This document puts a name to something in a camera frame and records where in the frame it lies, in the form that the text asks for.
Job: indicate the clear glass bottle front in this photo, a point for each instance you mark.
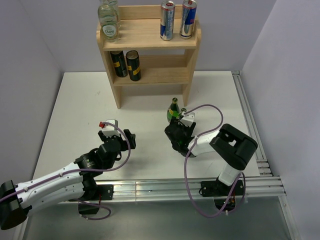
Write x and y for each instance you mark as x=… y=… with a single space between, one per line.
x=109 y=21

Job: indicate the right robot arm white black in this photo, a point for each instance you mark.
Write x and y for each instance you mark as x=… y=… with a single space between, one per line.
x=235 y=147

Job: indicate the green glass bottle rear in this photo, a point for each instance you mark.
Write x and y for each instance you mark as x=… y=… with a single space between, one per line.
x=173 y=110

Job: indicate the wooden two-tier shelf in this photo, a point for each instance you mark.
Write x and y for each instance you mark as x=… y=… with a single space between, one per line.
x=162 y=62

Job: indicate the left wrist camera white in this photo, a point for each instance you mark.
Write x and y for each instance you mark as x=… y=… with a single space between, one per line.
x=109 y=128

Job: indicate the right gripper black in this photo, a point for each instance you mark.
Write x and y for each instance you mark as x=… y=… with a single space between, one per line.
x=190 y=130

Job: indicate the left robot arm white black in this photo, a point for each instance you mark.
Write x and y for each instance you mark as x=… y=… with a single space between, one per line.
x=74 y=182

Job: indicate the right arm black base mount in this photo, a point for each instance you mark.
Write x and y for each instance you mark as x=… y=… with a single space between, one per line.
x=215 y=188

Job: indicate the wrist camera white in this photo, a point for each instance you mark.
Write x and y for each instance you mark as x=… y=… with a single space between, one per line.
x=109 y=128
x=188 y=119

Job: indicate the green glass bottle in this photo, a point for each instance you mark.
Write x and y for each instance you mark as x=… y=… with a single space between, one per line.
x=181 y=113
x=173 y=110

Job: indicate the green glass bottle front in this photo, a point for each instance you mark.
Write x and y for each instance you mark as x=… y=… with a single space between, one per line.
x=181 y=113

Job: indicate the silver blue energy drink can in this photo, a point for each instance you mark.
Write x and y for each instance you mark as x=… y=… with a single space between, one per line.
x=188 y=15

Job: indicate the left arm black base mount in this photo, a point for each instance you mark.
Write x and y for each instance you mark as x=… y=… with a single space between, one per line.
x=102 y=193

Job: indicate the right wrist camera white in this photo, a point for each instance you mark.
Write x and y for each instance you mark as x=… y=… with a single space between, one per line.
x=188 y=119

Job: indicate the black yellow can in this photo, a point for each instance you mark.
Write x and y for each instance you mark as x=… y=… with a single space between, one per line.
x=119 y=63
x=133 y=65

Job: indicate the clear glass bottle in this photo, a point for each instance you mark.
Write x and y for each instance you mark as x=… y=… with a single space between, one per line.
x=109 y=21
x=114 y=4

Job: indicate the clear glass bottle rear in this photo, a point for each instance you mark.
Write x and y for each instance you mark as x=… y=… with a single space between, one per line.
x=114 y=4

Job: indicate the aluminium rail frame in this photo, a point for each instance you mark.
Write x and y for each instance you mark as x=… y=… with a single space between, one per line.
x=150 y=201

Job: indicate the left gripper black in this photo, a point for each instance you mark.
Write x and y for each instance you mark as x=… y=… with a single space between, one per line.
x=125 y=145

